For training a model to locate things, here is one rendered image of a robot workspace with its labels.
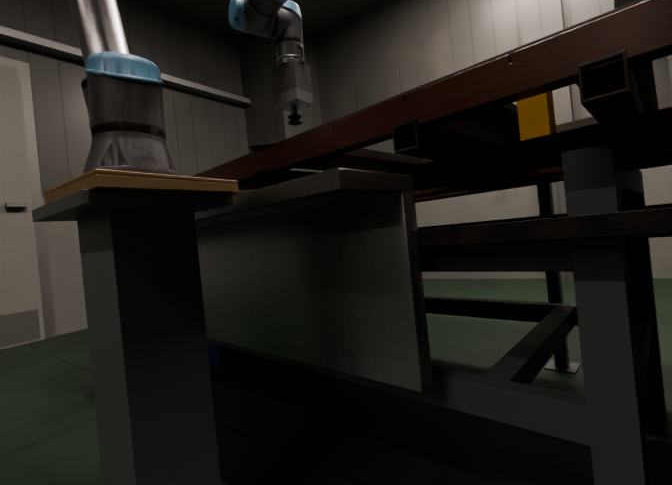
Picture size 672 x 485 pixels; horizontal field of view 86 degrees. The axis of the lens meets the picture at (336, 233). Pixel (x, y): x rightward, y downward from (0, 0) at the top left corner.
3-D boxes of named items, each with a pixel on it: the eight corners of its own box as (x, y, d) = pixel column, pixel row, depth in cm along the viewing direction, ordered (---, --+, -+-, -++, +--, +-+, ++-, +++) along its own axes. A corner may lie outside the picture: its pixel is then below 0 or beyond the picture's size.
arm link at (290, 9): (265, 10, 99) (293, 18, 104) (268, 50, 99) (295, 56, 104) (277, -7, 93) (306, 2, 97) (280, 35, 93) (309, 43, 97)
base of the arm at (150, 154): (102, 178, 54) (97, 112, 54) (69, 191, 63) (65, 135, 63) (195, 184, 66) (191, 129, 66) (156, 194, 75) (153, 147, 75)
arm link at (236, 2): (240, -23, 84) (283, -9, 90) (225, 4, 93) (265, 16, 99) (242, 11, 84) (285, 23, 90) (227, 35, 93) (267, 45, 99)
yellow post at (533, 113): (530, 167, 72) (520, 71, 72) (559, 162, 69) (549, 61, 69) (523, 165, 68) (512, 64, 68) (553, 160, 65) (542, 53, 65)
